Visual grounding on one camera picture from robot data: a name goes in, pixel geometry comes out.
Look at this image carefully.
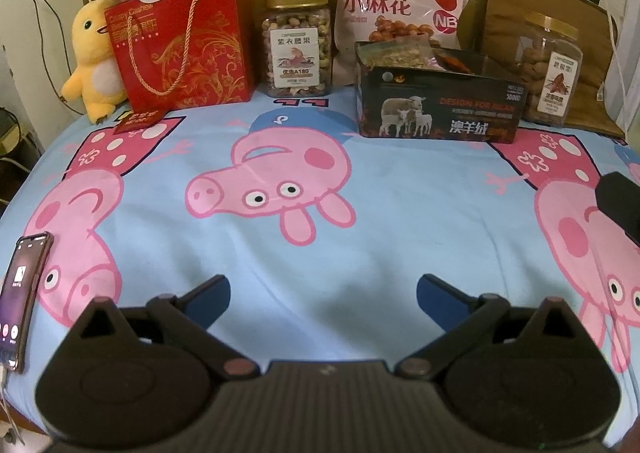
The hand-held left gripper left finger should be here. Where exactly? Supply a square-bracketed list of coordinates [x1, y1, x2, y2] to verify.
[75, 274, 262, 380]

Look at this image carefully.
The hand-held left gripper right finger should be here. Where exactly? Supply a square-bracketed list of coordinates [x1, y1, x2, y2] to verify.
[395, 274, 577, 380]

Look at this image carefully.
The red paper tag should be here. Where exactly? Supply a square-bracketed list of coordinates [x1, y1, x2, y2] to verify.
[113, 108, 166, 135]

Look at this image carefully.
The brown seat cushion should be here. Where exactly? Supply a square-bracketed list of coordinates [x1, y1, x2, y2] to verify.
[480, 0, 627, 139]

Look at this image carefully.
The black cardboard box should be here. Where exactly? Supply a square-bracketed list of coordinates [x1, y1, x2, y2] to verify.
[354, 40, 524, 143]

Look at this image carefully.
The gold-lid cashew jar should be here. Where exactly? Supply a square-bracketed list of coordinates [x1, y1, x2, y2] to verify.
[261, 0, 334, 99]

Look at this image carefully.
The beige plastic device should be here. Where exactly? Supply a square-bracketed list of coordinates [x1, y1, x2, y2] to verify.
[0, 108, 32, 170]

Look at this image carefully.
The yellow duck plush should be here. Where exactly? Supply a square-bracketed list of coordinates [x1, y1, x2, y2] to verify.
[61, 0, 129, 124]

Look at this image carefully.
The smartphone with red case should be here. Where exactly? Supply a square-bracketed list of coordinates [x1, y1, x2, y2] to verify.
[0, 231, 55, 374]

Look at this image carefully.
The red snack packet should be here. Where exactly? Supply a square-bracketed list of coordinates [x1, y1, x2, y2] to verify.
[432, 48, 484, 75]

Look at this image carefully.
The gold-lid pecan jar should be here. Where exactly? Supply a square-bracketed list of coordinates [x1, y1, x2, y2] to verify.
[517, 12, 585, 128]

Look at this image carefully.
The red gift bag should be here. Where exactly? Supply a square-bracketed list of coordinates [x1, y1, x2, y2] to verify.
[104, 0, 253, 115]

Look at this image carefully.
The beige snack packet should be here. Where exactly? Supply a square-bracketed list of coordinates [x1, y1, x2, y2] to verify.
[361, 42, 437, 70]

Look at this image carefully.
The printed cartoon pig blanket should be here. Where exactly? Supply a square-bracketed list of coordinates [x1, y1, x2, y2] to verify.
[0, 83, 640, 436]

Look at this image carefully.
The phone charging cable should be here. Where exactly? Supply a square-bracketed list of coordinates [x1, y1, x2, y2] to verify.
[0, 365, 26, 447]

